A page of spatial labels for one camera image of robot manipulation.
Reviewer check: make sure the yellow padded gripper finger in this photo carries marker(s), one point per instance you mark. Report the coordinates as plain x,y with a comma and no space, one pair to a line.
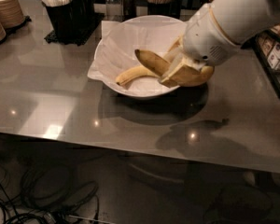
184,72
174,53

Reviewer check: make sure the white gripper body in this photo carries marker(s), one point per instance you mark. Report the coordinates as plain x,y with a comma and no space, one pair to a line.
205,39

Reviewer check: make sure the long yellow banana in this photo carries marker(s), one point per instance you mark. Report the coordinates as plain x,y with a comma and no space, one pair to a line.
156,64

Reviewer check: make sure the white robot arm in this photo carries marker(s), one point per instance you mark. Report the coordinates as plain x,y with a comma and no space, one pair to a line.
254,17

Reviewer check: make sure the short yellow banana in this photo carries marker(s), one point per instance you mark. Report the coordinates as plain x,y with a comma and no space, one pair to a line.
133,73

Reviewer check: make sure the white bowl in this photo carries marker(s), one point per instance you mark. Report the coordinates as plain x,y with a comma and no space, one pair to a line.
130,31

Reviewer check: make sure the black chopstick holder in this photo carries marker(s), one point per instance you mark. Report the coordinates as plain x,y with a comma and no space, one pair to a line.
171,9

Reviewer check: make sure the white paper liner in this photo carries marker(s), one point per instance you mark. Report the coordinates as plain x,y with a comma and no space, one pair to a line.
121,47

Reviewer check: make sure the dark sauce bottle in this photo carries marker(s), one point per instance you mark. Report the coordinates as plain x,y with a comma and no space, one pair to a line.
128,9

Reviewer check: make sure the black sachet rack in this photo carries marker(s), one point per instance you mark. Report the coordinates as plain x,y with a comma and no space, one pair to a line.
266,46

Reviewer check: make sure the glass salt shaker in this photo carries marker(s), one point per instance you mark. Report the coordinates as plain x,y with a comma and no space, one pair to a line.
113,10

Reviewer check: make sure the black cutlery holder rear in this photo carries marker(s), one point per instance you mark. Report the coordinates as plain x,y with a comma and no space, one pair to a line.
83,12

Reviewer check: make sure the black cutlery holder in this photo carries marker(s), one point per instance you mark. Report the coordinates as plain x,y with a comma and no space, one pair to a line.
62,22
83,12

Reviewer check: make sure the black cutlery holder front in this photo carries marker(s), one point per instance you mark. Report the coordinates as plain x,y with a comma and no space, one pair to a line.
62,22

